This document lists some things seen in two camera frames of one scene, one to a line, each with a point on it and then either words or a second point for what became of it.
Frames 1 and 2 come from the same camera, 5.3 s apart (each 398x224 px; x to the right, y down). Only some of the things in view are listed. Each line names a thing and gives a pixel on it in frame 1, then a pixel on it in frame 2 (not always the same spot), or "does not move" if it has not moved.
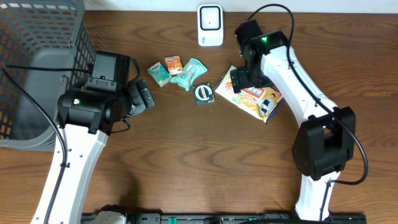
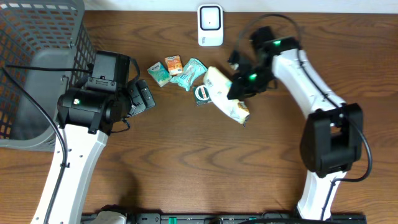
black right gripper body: [247, 75] does not move
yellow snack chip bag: [259, 102] to [218, 86]
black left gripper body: [143, 97] does not move
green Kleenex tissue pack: [161, 73] does not move
